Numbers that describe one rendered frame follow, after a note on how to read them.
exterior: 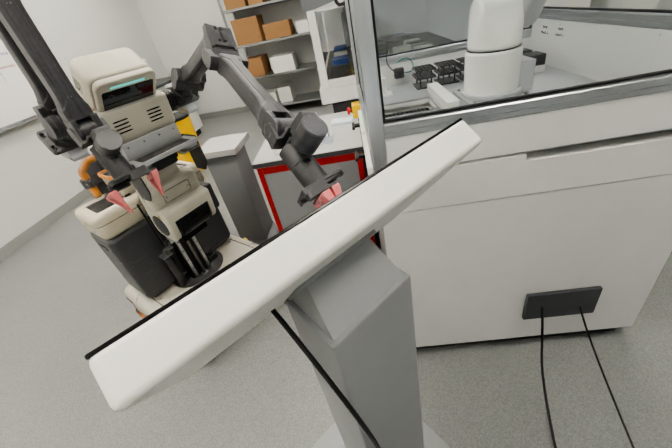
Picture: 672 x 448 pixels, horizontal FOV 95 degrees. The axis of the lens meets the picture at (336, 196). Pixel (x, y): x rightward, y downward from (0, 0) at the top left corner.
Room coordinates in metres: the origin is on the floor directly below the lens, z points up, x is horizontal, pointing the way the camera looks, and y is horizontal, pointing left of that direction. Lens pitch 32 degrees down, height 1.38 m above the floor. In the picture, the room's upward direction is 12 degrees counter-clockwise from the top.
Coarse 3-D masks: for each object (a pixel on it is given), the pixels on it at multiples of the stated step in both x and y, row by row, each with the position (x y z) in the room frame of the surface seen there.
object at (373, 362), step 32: (384, 320) 0.28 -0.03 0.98; (320, 352) 0.27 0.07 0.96; (352, 352) 0.25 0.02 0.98; (384, 352) 0.28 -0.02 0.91; (416, 352) 0.32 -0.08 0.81; (320, 384) 0.32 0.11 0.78; (352, 384) 0.24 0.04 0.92; (384, 384) 0.27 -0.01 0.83; (416, 384) 0.32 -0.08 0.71; (352, 416) 0.24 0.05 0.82; (384, 416) 0.26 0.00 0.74; (416, 416) 0.31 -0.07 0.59
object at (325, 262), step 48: (432, 144) 0.39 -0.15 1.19; (384, 192) 0.31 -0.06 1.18; (288, 240) 0.25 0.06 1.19; (336, 240) 0.25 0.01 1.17; (192, 288) 0.20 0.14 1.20; (240, 288) 0.20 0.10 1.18; (288, 288) 0.22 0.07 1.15; (336, 288) 0.30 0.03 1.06; (384, 288) 0.30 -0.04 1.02; (144, 336) 0.17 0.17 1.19; (192, 336) 0.17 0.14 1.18; (240, 336) 0.32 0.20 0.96; (336, 336) 0.25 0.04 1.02; (144, 384) 0.14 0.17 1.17
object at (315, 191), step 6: (324, 180) 0.55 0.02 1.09; (312, 186) 0.53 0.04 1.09; (318, 186) 0.53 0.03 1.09; (324, 186) 0.53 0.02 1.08; (330, 186) 0.54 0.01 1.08; (336, 186) 0.54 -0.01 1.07; (312, 192) 0.52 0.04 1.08; (318, 192) 0.52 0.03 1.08; (336, 192) 0.53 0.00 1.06; (306, 198) 0.52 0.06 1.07; (312, 198) 0.52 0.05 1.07
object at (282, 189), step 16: (336, 128) 1.75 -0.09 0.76; (336, 144) 1.51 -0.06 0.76; (352, 144) 1.47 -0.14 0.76; (256, 160) 1.53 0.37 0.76; (272, 160) 1.49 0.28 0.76; (320, 160) 1.46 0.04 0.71; (336, 160) 1.45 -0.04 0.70; (352, 160) 1.44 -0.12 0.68; (272, 176) 1.50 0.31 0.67; (288, 176) 1.49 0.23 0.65; (352, 176) 1.44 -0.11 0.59; (272, 192) 1.50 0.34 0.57; (288, 192) 1.49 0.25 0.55; (272, 208) 1.50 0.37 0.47; (288, 208) 1.49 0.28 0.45; (304, 208) 1.48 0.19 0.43; (288, 224) 1.50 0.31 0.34
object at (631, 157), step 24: (576, 144) 0.75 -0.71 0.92; (600, 144) 0.72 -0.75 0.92; (624, 144) 0.70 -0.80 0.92; (648, 144) 0.68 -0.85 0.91; (456, 168) 0.75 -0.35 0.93; (480, 168) 0.74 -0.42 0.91; (504, 168) 0.73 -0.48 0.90; (528, 168) 0.72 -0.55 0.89; (552, 168) 0.71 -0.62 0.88; (576, 168) 0.71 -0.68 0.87; (600, 168) 0.70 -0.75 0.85; (624, 168) 0.69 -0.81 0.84; (648, 168) 0.68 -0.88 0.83; (432, 192) 0.76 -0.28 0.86; (456, 192) 0.75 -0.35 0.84; (480, 192) 0.74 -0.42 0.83; (504, 192) 0.73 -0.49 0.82; (528, 192) 0.72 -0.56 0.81
